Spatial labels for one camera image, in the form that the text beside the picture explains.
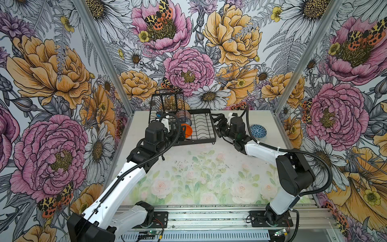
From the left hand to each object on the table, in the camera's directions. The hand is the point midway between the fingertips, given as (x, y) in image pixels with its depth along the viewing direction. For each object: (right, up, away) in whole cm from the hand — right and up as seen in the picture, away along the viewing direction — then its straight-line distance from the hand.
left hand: (177, 132), depth 74 cm
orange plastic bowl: (+4, 0, +28) cm, 28 cm away
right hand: (+17, +5, +13) cm, 22 cm away
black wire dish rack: (+9, +2, +36) cm, 37 cm away
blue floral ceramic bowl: (+1, +7, +34) cm, 35 cm away
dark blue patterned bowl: (+53, -1, +34) cm, 63 cm away
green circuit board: (-11, -46, -3) cm, 48 cm away
